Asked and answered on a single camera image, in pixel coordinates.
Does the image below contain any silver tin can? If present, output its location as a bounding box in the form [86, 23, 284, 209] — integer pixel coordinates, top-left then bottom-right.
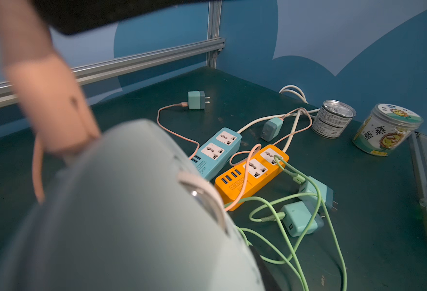
[311, 100, 357, 139]

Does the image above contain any white power cord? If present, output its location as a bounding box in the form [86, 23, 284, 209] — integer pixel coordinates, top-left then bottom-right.
[278, 84, 309, 104]
[236, 108, 321, 154]

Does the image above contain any pink charging cable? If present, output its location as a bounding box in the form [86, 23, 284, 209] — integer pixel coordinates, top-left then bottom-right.
[156, 101, 201, 161]
[0, 0, 101, 204]

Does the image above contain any aluminium frame rail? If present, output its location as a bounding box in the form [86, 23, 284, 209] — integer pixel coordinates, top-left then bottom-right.
[0, 37, 226, 113]

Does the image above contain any teal charger with green cable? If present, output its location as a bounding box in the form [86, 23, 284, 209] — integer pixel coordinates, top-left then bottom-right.
[280, 201, 315, 237]

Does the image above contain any teal power strip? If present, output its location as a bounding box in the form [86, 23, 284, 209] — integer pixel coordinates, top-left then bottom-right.
[191, 127, 242, 181]

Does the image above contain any orange power strip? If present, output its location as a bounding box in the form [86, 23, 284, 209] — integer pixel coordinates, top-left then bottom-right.
[215, 145, 289, 204]

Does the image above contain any pale green wireless mouse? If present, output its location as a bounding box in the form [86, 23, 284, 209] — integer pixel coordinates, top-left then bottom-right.
[0, 120, 265, 291]

